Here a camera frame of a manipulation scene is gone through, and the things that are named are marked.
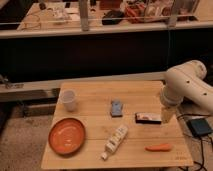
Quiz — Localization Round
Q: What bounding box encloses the orange carrot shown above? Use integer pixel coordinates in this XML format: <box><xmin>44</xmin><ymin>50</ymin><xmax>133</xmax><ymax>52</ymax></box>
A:
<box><xmin>146</xmin><ymin>143</ymin><xmax>172</xmax><ymax>152</ymax></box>

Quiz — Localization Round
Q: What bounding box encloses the grey metal post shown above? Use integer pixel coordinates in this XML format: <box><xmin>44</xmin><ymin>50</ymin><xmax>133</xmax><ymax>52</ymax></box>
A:
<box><xmin>78</xmin><ymin>0</ymin><xmax>89</xmax><ymax>31</ymax></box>
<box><xmin>167</xmin><ymin>0</ymin><xmax>182</xmax><ymax>28</ymax></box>

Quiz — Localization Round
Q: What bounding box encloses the black bag on bench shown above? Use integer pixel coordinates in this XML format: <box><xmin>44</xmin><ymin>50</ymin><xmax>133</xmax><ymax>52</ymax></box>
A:
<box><xmin>102</xmin><ymin>10</ymin><xmax>124</xmax><ymax>25</ymax></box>

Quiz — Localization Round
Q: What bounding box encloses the blue sponge block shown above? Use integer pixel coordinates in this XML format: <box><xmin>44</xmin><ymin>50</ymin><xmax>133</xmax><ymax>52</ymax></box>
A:
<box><xmin>110</xmin><ymin>100</ymin><xmax>123</xmax><ymax>117</ymax></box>

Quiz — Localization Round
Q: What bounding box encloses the red tool clutter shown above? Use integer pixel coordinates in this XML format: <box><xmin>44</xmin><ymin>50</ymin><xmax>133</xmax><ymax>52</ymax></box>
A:
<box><xmin>125</xmin><ymin>3</ymin><xmax>147</xmax><ymax>23</ymax></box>

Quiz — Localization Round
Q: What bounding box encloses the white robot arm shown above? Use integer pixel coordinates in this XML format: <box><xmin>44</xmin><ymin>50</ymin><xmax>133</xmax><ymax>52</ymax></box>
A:
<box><xmin>159</xmin><ymin>60</ymin><xmax>213</xmax><ymax>123</ymax></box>

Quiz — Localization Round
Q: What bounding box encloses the black cable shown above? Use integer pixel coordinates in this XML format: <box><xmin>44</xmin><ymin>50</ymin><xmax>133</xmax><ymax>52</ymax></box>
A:
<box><xmin>176</xmin><ymin>113</ymin><xmax>213</xmax><ymax>171</ymax></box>

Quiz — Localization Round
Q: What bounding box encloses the grey metal rail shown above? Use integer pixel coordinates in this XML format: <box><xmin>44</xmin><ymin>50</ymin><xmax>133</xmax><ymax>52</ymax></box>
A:
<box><xmin>0</xmin><ymin>72</ymin><xmax>164</xmax><ymax>102</ymax></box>

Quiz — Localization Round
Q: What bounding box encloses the orange ceramic bowl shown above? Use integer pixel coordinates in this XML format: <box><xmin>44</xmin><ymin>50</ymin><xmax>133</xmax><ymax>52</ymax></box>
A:
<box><xmin>48</xmin><ymin>118</ymin><xmax>86</xmax><ymax>155</ymax></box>

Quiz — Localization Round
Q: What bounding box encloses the white plastic cup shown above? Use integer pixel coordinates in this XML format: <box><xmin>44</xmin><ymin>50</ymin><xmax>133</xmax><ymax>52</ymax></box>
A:
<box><xmin>59</xmin><ymin>90</ymin><xmax>77</xmax><ymax>112</ymax></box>

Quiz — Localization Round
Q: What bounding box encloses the black and white box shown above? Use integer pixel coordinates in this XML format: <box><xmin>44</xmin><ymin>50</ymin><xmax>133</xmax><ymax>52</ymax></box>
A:
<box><xmin>135</xmin><ymin>113</ymin><xmax>162</xmax><ymax>124</ymax></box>

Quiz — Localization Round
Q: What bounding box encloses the grey metal post right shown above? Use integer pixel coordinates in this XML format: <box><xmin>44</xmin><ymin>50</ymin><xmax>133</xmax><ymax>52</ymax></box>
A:
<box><xmin>167</xmin><ymin>0</ymin><xmax>182</xmax><ymax>28</ymax></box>

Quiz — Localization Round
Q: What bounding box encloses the white bottle with label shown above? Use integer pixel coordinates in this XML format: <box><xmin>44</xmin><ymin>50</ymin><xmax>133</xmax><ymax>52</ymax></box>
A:
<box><xmin>101</xmin><ymin>125</ymin><xmax>128</xmax><ymax>160</ymax></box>

